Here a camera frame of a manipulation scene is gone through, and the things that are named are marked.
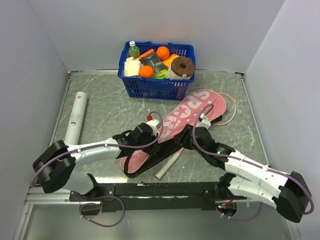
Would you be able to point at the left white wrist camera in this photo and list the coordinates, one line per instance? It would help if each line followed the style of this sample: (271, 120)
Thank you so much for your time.
(153, 123)

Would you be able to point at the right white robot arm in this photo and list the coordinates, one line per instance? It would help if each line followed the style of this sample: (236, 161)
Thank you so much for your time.
(288, 193)

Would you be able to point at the orange carton box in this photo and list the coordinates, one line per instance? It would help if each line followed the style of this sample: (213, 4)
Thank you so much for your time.
(145, 54)

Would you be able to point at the orange fruit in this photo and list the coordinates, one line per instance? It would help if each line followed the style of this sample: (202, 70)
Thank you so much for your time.
(146, 71)
(163, 53)

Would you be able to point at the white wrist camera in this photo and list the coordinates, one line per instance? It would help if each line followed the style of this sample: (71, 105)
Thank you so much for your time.
(153, 123)
(204, 122)

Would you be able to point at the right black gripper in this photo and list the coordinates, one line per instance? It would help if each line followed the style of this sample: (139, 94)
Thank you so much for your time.
(192, 148)

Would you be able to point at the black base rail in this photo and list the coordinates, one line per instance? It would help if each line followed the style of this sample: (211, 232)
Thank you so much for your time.
(157, 195)

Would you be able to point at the white shuttlecock tube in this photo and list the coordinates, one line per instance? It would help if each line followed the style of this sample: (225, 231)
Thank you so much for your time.
(75, 122)

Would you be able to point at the pink racket cover bag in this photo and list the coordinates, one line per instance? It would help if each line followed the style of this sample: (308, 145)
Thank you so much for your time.
(186, 113)

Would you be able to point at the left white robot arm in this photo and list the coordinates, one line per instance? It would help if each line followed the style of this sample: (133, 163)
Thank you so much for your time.
(55, 168)

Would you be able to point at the black green box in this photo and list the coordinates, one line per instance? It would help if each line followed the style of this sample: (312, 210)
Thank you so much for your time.
(152, 60)

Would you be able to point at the orange snack packet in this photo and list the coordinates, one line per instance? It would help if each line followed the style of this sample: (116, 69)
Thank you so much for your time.
(167, 62)

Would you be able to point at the blue plastic basket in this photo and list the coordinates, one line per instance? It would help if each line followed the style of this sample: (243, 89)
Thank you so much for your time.
(153, 88)

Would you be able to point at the orange fruit front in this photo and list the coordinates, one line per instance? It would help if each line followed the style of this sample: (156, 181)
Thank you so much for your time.
(146, 71)

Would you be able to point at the green drink bottle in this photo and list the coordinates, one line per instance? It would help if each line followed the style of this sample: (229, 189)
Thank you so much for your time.
(133, 50)

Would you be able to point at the orange fruit rear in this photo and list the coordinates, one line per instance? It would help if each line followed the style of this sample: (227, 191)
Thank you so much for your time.
(163, 53)

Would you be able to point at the aluminium mounting rail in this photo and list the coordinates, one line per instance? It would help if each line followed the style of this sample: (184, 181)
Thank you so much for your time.
(36, 196)

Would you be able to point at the white crumpled paper bag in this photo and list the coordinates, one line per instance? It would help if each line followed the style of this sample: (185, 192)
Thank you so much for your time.
(132, 67)

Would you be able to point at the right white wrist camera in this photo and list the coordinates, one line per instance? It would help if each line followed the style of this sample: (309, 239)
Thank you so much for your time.
(204, 122)

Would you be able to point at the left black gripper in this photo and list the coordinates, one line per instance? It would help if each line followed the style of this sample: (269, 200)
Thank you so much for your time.
(154, 148)

